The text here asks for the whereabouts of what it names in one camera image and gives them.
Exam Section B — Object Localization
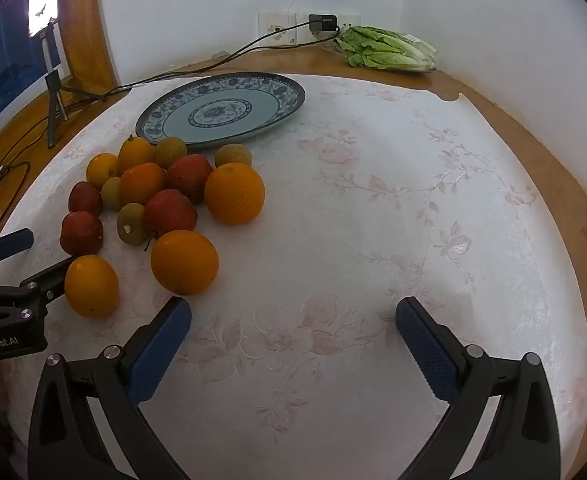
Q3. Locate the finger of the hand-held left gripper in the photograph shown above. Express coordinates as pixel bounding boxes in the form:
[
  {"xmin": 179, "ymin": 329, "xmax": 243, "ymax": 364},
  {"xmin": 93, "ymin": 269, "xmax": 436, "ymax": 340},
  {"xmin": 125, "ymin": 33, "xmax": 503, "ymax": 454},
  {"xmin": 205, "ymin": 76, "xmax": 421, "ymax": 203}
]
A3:
[
  {"xmin": 21, "ymin": 255, "xmax": 79, "ymax": 312},
  {"xmin": 0, "ymin": 228, "xmax": 35, "ymax": 282}
]

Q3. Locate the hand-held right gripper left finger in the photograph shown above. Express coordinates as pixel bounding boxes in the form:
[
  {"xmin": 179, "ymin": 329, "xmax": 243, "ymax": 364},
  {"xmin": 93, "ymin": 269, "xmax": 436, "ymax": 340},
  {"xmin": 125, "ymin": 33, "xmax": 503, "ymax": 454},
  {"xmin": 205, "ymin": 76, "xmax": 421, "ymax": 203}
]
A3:
[{"xmin": 28, "ymin": 296, "xmax": 192, "ymax": 480}]

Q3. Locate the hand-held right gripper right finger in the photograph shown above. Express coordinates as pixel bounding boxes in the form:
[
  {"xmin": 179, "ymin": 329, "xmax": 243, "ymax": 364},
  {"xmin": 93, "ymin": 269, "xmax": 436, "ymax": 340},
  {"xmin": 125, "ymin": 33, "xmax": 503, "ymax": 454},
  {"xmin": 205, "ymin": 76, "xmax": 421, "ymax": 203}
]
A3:
[{"xmin": 395, "ymin": 296, "xmax": 561, "ymax": 480}]

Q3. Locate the oval orange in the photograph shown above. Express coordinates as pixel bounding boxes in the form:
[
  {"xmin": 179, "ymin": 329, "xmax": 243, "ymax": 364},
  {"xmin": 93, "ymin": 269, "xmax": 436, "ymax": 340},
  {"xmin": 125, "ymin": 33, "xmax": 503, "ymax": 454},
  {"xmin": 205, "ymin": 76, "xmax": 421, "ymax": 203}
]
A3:
[{"xmin": 64, "ymin": 254, "xmax": 120, "ymax": 319}]

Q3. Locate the red apple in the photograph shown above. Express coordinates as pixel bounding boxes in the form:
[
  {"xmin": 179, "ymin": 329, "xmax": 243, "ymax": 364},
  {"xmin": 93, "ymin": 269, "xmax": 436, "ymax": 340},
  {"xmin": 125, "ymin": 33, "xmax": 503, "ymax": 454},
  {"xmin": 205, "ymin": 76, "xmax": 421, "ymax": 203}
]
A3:
[
  {"xmin": 60, "ymin": 211, "xmax": 104, "ymax": 256},
  {"xmin": 144, "ymin": 188, "xmax": 198, "ymax": 238},
  {"xmin": 166, "ymin": 154, "xmax": 214, "ymax": 205},
  {"xmin": 68, "ymin": 181, "xmax": 104, "ymax": 217}
]

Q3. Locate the large orange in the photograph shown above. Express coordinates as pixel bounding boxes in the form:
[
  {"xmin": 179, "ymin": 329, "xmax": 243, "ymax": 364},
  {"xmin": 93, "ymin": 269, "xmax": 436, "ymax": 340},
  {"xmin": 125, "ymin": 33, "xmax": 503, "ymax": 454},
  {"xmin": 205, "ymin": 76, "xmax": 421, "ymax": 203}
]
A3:
[
  {"xmin": 204, "ymin": 163, "xmax": 266, "ymax": 226},
  {"xmin": 150, "ymin": 229, "xmax": 220, "ymax": 296}
]

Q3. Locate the small brown round fruit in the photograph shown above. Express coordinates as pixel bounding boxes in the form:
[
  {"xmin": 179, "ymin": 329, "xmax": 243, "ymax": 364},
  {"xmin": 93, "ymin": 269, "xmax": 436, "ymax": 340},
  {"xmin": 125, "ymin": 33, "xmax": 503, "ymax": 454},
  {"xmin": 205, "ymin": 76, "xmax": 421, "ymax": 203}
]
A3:
[
  {"xmin": 116, "ymin": 203, "xmax": 149, "ymax": 246},
  {"xmin": 154, "ymin": 136, "xmax": 188, "ymax": 169},
  {"xmin": 214, "ymin": 143, "xmax": 253, "ymax": 168},
  {"xmin": 100, "ymin": 177, "xmax": 122, "ymax": 211}
]

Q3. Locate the small orange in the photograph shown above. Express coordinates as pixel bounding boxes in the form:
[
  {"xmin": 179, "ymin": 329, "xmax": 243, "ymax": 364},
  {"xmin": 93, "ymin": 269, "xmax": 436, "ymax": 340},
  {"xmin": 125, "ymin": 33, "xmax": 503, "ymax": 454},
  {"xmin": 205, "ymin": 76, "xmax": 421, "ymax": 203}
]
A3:
[{"xmin": 86, "ymin": 153, "xmax": 120, "ymax": 188}]

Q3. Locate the reddish orange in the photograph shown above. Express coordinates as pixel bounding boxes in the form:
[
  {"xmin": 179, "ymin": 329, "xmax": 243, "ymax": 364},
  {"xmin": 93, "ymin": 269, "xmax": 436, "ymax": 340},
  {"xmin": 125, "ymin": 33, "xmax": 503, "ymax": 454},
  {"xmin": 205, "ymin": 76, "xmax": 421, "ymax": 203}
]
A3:
[{"xmin": 119, "ymin": 162, "xmax": 167, "ymax": 206}]

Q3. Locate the pointed orange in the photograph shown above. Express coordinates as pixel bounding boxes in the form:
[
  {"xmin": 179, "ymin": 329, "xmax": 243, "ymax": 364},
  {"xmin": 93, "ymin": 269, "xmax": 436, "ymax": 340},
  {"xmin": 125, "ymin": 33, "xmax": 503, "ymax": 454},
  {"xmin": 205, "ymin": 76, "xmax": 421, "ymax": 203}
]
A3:
[{"xmin": 118, "ymin": 134, "xmax": 155, "ymax": 175}]

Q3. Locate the blue patterned plate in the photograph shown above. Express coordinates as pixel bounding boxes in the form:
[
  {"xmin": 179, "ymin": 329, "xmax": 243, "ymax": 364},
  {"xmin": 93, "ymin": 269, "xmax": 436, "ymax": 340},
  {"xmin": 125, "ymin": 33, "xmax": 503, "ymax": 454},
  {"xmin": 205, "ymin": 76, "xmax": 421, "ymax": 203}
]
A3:
[{"xmin": 135, "ymin": 73, "xmax": 306, "ymax": 149}]

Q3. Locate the white floral tablecloth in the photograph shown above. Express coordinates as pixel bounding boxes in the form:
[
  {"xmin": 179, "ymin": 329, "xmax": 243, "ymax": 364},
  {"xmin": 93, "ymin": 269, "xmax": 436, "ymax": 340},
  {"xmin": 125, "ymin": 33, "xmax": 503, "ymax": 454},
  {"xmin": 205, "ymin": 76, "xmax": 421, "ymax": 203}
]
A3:
[{"xmin": 0, "ymin": 74, "xmax": 587, "ymax": 480}]

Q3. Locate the small grey tripod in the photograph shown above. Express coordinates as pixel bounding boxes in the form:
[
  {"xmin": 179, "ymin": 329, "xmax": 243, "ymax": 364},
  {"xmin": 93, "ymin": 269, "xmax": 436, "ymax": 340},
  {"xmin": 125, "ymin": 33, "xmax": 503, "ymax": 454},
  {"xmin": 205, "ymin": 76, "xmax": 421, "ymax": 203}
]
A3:
[{"xmin": 38, "ymin": 25, "xmax": 109, "ymax": 150}]

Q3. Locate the dark window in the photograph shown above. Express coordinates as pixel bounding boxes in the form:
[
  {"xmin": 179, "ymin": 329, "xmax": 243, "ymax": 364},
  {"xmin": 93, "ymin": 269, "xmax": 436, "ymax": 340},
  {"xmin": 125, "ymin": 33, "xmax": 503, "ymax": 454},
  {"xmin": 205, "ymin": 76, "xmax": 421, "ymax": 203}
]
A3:
[{"xmin": 0, "ymin": 0, "xmax": 72, "ymax": 133}]

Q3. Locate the lit phone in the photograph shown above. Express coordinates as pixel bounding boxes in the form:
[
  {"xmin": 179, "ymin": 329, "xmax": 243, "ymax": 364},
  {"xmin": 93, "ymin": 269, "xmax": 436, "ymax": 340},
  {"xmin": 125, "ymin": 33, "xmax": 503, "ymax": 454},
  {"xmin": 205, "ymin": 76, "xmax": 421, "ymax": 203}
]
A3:
[{"xmin": 28, "ymin": 0, "xmax": 60, "ymax": 38}]

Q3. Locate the bagged romaine lettuce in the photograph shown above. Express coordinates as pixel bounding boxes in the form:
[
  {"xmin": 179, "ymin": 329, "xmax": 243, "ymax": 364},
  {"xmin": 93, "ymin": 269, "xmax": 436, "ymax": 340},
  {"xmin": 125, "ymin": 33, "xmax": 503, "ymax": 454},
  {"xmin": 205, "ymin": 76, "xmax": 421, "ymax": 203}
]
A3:
[{"xmin": 335, "ymin": 25, "xmax": 437, "ymax": 73}]

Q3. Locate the black charger plug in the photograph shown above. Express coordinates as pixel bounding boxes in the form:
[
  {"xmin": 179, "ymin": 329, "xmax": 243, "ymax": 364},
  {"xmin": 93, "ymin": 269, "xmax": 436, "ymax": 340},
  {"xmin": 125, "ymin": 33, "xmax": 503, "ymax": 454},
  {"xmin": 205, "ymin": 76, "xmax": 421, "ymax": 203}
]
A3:
[{"xmin": 308, "ymin": 14, "xmax": 339, "ymax": 37}]

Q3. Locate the wooden window frame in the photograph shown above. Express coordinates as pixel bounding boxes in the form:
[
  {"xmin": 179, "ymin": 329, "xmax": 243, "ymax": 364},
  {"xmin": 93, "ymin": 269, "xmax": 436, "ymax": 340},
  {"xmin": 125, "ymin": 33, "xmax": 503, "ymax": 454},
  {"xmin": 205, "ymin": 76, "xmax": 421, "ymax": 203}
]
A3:
[{"xmin": 56, "ymin": 0, "xmax": 120, "ymax": 92}]

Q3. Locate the black charger cable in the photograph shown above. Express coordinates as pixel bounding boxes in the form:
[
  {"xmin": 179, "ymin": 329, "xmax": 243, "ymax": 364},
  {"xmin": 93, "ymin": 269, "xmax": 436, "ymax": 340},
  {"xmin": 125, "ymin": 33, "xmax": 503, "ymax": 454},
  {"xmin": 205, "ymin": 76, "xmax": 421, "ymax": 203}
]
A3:
[{"xmin": 96, "ymin": 21, "xmax": 341, "ymax": 103}]

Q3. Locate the white wall socket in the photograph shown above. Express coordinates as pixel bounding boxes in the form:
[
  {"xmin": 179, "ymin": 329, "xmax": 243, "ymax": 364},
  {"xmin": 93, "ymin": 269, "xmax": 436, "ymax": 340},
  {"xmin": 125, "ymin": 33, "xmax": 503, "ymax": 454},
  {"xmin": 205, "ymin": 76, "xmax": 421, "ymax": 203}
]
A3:
[
  {"xmin": 258, "ymin": 11, "xmax": 298, "ymax": 45},
  {"xmin": 297, "ymin": 10, "xmax": 361, "ymax": 37}
]

